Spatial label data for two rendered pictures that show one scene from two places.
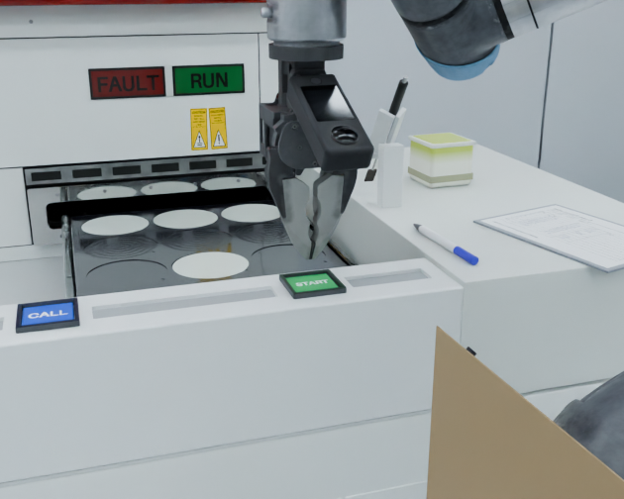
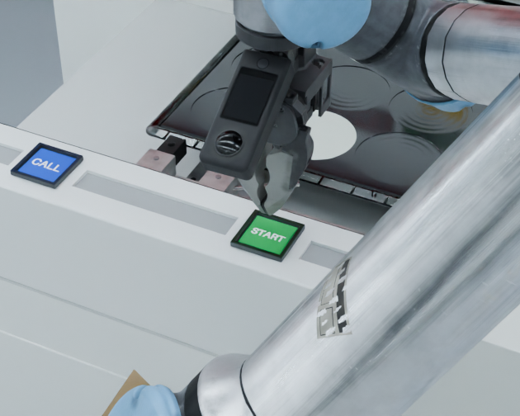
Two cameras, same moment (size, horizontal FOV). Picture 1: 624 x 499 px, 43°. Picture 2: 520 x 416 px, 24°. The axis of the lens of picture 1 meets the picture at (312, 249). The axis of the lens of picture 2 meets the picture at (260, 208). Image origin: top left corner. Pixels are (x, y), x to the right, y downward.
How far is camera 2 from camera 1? 0.78 m
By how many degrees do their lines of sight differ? 42
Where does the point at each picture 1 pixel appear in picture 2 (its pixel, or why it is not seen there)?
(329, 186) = (277, 160)
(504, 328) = not seen: hidden behind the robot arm
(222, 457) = (156, 342)
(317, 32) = (256, 23)
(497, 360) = (432, 399)
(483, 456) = not seen: outside the picture
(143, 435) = (92, 293)
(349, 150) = (219, 163)
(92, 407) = (54, 255)
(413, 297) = not seen: hidden behind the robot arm
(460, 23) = (385, 69)
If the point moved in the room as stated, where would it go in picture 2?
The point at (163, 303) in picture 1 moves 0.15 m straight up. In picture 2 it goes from (142, 192) to (132, 71)
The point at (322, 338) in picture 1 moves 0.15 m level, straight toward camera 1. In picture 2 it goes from (243, 292) to (128, 374)
